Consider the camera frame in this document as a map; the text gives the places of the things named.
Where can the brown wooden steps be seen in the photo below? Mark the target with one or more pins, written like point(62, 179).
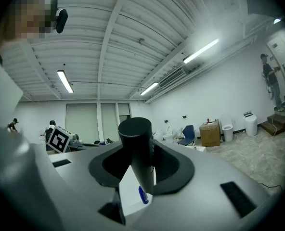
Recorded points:
point(275, 124)

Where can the round smoke detector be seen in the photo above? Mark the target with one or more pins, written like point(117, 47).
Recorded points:
point(142, 41)

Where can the dark glass window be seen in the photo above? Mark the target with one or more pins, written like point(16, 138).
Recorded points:
point(124, 119)

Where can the small cardboard box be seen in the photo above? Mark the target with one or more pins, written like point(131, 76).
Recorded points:
point(210, 135)

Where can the white oval toilet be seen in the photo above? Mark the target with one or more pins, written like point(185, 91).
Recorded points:
point(158, 135)

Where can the blue chair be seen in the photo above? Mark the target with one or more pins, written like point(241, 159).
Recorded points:
point(188, 133)

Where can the narrow white window blind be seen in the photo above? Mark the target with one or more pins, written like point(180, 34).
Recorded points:
point(108, 121)

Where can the white door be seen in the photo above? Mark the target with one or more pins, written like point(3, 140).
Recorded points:
point(277, 47)

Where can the person's head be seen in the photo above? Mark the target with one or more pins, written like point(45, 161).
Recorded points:
point(24, 20)

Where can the black cylinder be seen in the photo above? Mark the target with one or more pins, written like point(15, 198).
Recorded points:
point(136, 138)

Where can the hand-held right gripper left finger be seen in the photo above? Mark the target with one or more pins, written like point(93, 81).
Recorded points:
point(80, 177)

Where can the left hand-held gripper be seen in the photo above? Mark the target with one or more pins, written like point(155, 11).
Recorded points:
point(59, 139)

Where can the black head-worn camera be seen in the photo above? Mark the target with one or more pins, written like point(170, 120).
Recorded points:
point(61, 20)

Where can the red bottle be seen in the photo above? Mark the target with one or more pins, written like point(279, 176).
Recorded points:
point(208, 120)

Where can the short white window blind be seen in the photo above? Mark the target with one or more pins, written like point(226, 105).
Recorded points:
point(123, 109)

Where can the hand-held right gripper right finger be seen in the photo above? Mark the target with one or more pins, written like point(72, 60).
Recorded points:
point(205, 189)

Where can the small ceiling light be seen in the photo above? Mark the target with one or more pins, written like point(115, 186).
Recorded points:
point(277, 20)

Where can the ceiling air vent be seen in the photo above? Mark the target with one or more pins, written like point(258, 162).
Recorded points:
point(172, 77)

